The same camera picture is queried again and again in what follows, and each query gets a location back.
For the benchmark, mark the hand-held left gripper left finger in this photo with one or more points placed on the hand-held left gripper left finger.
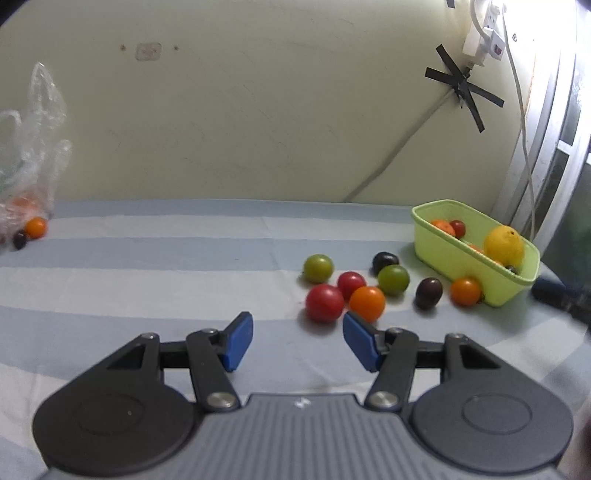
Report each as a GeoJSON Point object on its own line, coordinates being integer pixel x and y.
{"type": "Point", "coordinates": [238, 341]}

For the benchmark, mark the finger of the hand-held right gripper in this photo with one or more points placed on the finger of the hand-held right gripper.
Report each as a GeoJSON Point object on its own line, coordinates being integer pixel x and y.
{"type": "Point", "coordinates": [554, 291]}

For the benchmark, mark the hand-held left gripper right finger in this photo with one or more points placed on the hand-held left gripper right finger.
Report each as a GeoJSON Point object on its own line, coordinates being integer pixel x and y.
{"type": "Point", "coordinates": [358, 334]}

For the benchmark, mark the orange cherry tomato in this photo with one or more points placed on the orange cherry tomato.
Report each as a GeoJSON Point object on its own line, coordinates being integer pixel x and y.
{"type": "Point", "coordinates": [367, 303]}
{"type": "Point", "coordinates": [36, 227]}
{"type": "Point", "coordinates": [466, 291]}

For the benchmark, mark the green cherry tomato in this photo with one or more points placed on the green cherry tomato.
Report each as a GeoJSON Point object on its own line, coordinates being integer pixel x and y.
{"type": "Point", "coordinates": [393, 279]}
{"type": "Point", "coordinates": [318, 268]}

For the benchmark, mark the large yellow grapefruit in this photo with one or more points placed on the large yellow grapefruit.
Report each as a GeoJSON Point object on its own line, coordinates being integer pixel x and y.
{"type": "Point", "coordinates": [504, 244]}

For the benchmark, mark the dark purple cherry tomato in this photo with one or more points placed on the dark purple cherry tomato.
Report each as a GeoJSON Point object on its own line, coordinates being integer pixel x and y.
{"type": "Point", "coordinates": [385, 262]}
{"type": "Point", "coordinates": [428, 293]}
{"type": "Point", "coordinates": [19, 239]}

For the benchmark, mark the light green plastic basket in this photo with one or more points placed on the light green plastic basket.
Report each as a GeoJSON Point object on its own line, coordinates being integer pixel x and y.
{"type": "Point", "coordinates": [461, 267]}

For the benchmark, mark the blue white striped bed sheet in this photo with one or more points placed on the blue white striped bed sheet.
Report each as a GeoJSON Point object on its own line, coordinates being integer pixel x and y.
{"type": "Point", "coordinates": [161, 277]}

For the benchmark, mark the black tape cross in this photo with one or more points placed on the black tape cross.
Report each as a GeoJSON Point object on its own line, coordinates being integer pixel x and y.
{"type": "Point", "coordinates": [464, 87]}

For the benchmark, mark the white power adapter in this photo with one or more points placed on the white power adapter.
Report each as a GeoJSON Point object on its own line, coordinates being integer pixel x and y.
{"type": "Point", "coordinates": [482, 41]}

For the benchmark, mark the clear plastic bag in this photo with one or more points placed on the clear plastic bag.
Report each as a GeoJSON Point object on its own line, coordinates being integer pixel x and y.
{"type": "Point", "coordinates": [32, 161]}

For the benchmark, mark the white window frame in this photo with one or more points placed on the white window frame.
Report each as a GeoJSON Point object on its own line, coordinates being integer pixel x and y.
{"type": "Point", "coordinates": [554, 138]}

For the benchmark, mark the small white wall label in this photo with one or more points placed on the small white wall label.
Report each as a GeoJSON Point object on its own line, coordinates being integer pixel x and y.
{"type": "Point", "coordinates": [148, 51]}

